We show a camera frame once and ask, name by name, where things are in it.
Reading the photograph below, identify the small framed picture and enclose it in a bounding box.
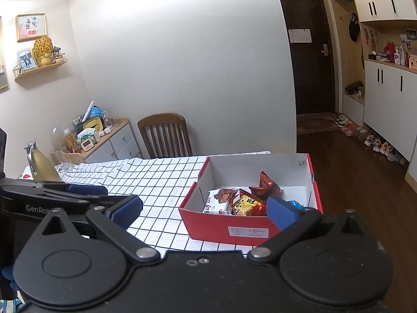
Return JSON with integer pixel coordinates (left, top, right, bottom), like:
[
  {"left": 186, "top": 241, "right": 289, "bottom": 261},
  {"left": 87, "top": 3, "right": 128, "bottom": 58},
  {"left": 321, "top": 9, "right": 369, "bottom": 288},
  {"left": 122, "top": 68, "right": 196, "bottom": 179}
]
[{"left": 16, "top": 14, "right": 48, "bottom": 43}]

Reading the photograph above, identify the white chocolate wafer packet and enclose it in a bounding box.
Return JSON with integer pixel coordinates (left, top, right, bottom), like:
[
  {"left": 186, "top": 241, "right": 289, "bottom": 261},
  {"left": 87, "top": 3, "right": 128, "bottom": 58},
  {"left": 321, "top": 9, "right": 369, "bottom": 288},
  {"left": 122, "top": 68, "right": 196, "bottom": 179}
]
[{"left": 204, "top": 187, "right": 237, "bottom": 216}]

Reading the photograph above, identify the green tissue pack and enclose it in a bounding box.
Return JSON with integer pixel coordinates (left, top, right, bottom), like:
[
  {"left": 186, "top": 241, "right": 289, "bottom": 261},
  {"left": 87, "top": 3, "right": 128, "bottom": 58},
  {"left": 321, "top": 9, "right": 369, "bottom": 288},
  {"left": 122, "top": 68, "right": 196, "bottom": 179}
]
[{"left": 76, "top": 129, "right": 100, "bottom": 142}]

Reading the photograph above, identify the white checked tablecloth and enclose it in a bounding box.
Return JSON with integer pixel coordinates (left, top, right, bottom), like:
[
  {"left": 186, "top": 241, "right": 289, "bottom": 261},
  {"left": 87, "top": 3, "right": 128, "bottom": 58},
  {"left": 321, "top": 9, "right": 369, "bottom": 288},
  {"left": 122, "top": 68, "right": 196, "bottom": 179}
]
[{"left": 23, "top": 152, "right": 272, "bottom": 255}]

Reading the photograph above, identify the yellow red chips packet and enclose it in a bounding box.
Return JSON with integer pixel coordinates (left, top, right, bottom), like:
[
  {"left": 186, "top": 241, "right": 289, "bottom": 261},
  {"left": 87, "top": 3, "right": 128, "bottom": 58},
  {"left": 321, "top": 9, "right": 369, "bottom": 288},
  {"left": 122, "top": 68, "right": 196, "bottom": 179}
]
[{"left": 230, "top": 189, "right": 268, "bottom": 217}]

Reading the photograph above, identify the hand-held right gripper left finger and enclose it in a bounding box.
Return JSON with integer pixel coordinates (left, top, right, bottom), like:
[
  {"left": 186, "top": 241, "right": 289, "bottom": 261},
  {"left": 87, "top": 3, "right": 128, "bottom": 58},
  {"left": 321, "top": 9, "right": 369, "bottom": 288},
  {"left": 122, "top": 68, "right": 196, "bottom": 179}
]
[{"left": 37, "top": 194, "right": 161, "bottom": 264}]

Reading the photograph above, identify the row of shoes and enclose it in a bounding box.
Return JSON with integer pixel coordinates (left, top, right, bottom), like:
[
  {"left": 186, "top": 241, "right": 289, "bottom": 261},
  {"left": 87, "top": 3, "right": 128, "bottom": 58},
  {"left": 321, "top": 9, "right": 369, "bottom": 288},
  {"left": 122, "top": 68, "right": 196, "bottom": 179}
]
[{"left": 335, "top": 114, "right": 408, "bottom": 165}]

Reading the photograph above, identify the gold ornament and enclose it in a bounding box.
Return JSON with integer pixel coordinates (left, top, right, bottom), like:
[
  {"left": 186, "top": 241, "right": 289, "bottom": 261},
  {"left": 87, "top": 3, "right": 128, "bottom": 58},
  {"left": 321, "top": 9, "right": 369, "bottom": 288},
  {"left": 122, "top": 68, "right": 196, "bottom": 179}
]
[{"left": 33, "top": 37, "right": 55, "bottom": 66}]

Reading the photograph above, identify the white stick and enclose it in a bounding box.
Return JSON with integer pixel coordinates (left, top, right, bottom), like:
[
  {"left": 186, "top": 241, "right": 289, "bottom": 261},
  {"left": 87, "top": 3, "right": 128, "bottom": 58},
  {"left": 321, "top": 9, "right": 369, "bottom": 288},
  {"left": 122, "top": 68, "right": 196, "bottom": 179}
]
[{"left": 81, "top": 101, "right": 95, "bottom": 123}]

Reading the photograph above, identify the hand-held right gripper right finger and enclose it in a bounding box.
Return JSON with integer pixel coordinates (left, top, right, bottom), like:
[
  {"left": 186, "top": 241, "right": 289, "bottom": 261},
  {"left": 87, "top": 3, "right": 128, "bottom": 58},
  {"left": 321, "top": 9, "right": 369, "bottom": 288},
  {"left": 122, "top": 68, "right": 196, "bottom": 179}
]
[{"left": 247, "top": 196, "right": 380, "bottom": 263}]

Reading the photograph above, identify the yellow black box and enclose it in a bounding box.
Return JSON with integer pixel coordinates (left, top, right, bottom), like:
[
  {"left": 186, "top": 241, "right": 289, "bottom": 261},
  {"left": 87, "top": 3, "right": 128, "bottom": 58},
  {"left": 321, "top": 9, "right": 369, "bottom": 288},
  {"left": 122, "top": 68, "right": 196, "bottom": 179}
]
[{"left": 81, "top": 117, "right": 105, "bottom": 131}]

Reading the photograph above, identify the white paper sheet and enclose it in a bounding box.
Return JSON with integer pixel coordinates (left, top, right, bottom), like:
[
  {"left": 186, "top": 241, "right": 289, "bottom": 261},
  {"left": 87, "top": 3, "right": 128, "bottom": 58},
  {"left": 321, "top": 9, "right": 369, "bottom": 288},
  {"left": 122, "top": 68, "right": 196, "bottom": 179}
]
[{"left": 288, "top": 29, "right": 311, "bottom": 44}]

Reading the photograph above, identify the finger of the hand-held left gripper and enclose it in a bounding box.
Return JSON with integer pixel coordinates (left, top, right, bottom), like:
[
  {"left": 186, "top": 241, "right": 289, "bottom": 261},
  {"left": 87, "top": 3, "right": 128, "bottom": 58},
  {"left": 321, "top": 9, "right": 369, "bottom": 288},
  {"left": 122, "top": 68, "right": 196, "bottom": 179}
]
[
  {"left": 63, "top": 183, "right": 109, "bottom": 198},
  {"left": 39, "top": 192, "right": 105, "bottom": 208}
]

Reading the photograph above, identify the brown snack packet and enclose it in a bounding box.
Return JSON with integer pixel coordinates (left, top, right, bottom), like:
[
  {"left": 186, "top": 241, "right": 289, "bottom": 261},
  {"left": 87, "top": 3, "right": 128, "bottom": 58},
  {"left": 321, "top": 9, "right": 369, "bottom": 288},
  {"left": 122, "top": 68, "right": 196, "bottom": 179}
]
[{"left": 248, "top": 171, "right": 282, "bottom": 199}]

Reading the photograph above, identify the standing photo frame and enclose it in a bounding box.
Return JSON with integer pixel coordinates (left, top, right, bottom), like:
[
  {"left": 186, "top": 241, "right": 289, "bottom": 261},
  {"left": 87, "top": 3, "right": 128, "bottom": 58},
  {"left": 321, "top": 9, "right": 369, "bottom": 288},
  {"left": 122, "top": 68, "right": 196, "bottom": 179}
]
[{"left": 17, "top": 48, "right": 36, "bottom": 70}]

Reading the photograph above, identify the white low shoe bench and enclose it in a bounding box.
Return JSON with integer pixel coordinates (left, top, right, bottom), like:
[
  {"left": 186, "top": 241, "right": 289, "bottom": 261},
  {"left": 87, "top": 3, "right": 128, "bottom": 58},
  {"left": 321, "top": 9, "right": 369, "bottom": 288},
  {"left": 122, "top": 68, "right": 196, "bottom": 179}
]
[{"left": 343, "top": 89, "right": 365, "bottom": 124}]

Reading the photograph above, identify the white base cupboard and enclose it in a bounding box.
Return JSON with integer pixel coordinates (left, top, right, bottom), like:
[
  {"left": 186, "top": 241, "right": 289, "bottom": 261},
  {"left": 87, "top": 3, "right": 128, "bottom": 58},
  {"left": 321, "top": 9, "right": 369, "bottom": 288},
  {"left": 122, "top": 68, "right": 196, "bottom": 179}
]
[{"left": 363, "top": 59, "right": 417, "bottom": 162}]

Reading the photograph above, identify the black hanging bag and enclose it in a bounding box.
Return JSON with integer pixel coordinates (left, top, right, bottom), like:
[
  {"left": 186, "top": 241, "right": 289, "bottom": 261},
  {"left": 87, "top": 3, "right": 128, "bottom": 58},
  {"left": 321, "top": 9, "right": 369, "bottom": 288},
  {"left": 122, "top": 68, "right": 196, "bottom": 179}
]
[{"left": 348, "top": 13, "right": 360, "bottom": 42}]

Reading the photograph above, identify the large framed picture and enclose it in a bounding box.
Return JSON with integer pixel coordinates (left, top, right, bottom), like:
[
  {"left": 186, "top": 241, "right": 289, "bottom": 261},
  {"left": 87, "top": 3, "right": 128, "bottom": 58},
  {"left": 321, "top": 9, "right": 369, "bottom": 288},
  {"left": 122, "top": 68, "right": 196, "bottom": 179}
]
[{"left": 0, "top": 16, "right": 10, "bottom": 90}]

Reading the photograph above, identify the white drawer side cabinet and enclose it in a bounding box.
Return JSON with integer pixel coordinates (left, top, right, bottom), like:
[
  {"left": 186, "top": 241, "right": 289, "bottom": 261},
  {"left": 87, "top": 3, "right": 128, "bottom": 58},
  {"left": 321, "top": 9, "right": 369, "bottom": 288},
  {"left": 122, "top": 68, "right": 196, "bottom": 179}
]
[{"left": 52, "top": 119, "right": 142, "bottom": 165}]

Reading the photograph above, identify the brown wooden chair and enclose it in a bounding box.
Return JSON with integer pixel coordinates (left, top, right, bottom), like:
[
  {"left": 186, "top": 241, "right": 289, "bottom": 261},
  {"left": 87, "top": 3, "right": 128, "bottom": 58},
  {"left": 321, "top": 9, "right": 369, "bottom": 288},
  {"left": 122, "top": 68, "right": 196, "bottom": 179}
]
[{"left": 137, "top": 113, "right": 193, "bottom": 159}]

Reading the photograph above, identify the red cardboard box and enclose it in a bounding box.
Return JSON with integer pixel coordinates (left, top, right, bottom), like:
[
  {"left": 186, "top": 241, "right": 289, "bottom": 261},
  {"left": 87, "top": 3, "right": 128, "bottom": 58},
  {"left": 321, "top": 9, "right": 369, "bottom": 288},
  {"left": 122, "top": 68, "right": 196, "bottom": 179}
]
[{"left": 179, "top": 153, "right": 324, "bottom": 246}]

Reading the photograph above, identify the dark brown door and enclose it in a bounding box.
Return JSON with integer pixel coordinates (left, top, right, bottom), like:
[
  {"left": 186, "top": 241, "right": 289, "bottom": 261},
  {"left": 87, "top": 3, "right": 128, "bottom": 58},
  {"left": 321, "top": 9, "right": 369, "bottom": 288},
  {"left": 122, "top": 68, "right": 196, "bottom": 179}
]
[{"left": 276, "top": 0, "right": 336, "bottom": 116}]

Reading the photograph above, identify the wooden wall shelf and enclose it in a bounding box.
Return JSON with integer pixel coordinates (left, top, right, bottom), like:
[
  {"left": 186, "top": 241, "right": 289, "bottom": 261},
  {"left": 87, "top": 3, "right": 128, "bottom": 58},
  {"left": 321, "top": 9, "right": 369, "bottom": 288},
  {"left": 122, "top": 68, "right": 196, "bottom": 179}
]
[{"left": 13, "top": 60, "right": 67, "bottom": 79}]

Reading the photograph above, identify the gold metal jug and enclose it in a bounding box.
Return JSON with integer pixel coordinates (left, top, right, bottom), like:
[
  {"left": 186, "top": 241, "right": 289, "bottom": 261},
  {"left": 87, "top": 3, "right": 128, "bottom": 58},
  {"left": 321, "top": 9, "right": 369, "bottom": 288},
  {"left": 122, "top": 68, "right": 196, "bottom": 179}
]
[{"left": 24, "top": 141, "right": 62, "bottom": 181}]

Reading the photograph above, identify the patterned door rug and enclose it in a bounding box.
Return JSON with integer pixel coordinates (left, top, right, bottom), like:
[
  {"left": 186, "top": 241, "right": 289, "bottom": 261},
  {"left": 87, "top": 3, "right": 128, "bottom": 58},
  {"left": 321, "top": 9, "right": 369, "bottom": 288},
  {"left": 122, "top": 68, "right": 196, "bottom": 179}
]
[{"left": 296, "top": 112, "right": 341, "bottom": 135}]

